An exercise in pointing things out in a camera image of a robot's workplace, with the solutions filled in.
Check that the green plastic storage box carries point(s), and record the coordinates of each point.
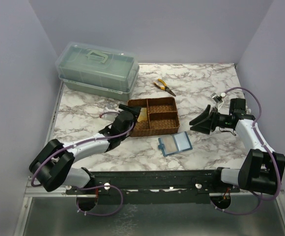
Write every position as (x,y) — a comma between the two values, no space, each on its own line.
(98,70)

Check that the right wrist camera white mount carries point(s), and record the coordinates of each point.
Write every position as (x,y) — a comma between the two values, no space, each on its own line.
(218,99)

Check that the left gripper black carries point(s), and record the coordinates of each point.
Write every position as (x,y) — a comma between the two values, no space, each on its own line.
(134,111)

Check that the brown woven divided basket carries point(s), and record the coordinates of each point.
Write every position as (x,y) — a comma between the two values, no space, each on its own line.
(162,117)

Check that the yellow handled pliers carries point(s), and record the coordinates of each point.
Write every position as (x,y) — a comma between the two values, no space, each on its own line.
(164,87)

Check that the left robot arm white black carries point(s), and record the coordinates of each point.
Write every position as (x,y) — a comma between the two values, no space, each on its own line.
(52,167)

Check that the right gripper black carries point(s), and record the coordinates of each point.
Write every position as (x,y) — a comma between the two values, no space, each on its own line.
(213,120)

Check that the blue leather card holder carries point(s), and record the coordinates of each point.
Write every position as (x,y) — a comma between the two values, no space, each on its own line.
(175,143)

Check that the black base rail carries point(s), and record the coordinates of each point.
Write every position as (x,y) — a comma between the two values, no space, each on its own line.
(154,187)

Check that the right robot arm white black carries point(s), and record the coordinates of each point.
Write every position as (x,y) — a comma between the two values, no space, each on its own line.
(263,168)

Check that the gold credit card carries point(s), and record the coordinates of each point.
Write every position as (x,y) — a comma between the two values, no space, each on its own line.
(169,145)
(143,115)

